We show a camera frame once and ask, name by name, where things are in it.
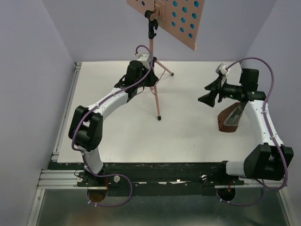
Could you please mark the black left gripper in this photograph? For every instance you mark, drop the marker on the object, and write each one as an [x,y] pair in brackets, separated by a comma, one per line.
[153,79]

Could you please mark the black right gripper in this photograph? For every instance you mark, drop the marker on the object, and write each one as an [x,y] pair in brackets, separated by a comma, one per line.
[209,98]

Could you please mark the brown wooden metronome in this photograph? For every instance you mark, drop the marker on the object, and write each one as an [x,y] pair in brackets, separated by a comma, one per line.
[223,115]

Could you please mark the pink music stand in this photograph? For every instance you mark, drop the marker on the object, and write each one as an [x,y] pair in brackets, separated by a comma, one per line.
[179,18]

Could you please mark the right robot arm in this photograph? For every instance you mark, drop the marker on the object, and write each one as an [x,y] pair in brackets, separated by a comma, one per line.
[270,156]

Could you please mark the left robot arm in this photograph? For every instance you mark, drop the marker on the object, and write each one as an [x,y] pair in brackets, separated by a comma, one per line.
[86,129]

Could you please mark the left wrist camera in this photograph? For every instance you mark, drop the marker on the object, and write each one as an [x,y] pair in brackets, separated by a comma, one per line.
[144,57]

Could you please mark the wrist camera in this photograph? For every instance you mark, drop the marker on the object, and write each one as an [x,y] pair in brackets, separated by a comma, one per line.
[222,70]
[144,57]

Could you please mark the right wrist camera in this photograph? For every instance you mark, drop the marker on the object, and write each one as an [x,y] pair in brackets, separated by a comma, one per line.
[222,70]

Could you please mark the black mounting rail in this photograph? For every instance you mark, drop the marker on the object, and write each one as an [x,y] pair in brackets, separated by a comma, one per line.
[159,179]

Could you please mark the aluminium frame rail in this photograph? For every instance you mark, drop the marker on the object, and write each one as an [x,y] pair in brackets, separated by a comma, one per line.
[61,179]

